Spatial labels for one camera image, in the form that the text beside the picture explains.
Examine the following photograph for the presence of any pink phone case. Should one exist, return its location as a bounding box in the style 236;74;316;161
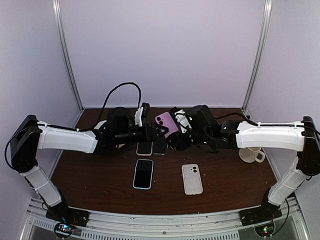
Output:
135;141;154;157

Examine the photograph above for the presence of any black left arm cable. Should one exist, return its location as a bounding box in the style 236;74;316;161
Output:
77;81;142;131

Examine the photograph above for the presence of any black-screen phone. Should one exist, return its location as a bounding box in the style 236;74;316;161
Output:
137;141;153;155

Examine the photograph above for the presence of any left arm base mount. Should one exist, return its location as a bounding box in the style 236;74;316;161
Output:
45;206;90;240

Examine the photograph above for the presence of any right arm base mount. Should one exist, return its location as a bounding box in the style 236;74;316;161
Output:
239;200;282;238

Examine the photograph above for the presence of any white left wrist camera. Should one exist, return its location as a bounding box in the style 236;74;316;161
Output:
134;102;150;127

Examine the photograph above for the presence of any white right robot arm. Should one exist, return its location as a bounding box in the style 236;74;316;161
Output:
156;105;320;221

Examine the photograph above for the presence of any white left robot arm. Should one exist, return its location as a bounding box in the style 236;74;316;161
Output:
4;104;169;222

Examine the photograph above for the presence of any beige ceramic plate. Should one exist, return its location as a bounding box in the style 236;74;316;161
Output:
94;120;107;131

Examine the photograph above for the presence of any aluminium frame post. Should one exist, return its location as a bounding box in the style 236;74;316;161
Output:
242;0;273;110
52;0;84;112

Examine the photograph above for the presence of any left aluminium frame post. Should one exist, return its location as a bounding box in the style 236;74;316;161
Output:
52;0;84;112

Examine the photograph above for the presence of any dark phone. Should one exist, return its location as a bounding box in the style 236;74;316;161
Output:
153;141;168;154

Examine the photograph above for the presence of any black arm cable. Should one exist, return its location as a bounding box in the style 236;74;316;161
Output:
77;81;142;131
214;112;320;136

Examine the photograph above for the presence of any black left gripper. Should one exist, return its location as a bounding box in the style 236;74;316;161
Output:
114;122;169;145

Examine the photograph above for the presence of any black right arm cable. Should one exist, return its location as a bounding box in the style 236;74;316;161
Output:
214;112;320;136

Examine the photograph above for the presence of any purple phone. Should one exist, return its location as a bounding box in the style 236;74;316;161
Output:
155;112;179;139

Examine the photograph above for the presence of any aluminium front rail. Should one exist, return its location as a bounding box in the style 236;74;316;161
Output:
18;197;311;240

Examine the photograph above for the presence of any right aluminium frame post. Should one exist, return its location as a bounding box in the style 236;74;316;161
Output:
242;0;273;110

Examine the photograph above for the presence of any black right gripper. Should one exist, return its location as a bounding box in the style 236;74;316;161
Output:
166;128;212;152

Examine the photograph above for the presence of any clear magsafe phone case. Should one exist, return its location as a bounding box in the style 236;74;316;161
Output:
152;141;169;156

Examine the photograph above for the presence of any light blue phone case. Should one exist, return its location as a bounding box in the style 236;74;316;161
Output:
132;158;154;190

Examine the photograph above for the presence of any cream case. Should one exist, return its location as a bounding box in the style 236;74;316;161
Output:
181;163;203;196

